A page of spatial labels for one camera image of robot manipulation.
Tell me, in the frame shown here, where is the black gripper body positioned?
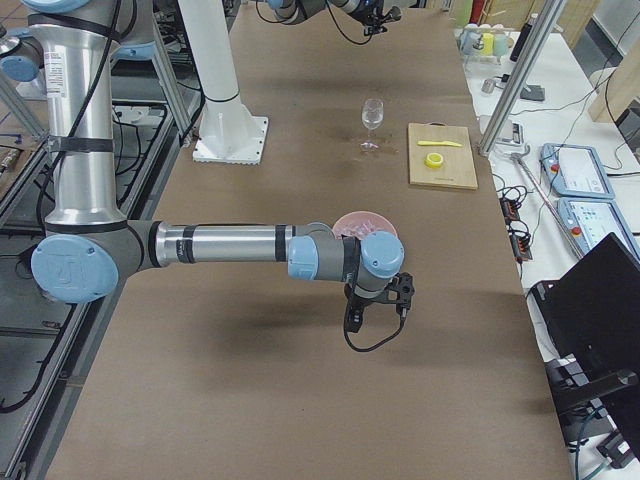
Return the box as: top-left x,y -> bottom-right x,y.
360,4 -> 400,35
345,272 -> 415,333

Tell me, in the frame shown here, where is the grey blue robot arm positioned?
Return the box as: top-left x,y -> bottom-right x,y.
267,0 -> 402,37
27,1 -> 414,335

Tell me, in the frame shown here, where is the clear ice cubes pile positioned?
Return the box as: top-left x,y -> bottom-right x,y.
342,218 -> 385,240

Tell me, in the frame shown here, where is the clear wine glass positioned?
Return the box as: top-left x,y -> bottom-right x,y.
361,98 -> 384,151

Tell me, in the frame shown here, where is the pink bowl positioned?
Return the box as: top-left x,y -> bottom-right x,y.
332,211 -> 398,240

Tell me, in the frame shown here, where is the yellow cup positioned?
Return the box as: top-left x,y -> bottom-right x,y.
478,32 -> 494,56

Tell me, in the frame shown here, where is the mint green cup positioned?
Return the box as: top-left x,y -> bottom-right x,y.
492,33 -> 509,57

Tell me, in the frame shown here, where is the yellow plastic knife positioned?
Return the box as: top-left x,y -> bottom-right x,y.
416,140 -> 463,148

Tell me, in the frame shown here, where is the yellow lemon slice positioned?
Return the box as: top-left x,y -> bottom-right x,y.
424,152 -> 444,169

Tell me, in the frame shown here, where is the bamboo cutting board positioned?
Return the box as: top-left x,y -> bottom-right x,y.
407,123 -> 478,190

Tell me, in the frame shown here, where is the black thermos bottle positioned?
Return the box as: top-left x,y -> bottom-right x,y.
509,17 -> 535,62

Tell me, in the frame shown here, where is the metal rod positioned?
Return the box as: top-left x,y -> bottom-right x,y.
510,143 -> 584,260

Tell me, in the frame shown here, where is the black laptop monitor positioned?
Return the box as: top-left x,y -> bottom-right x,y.
531,233 -> 639,455

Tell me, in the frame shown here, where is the blue teach pendant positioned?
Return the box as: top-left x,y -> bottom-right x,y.
540,143 -> 615,200
557,197 -> 639,258

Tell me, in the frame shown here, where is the light wooden plank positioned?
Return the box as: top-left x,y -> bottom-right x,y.
588,40 -> 640,123

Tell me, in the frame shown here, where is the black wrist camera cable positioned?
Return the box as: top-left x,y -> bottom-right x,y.
342,299 -> 409,353

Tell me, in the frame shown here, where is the aluminium camera post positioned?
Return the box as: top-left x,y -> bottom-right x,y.
478,0 -> 567,157

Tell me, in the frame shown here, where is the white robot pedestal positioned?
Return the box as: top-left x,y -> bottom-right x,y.
179,0 -> 269,165

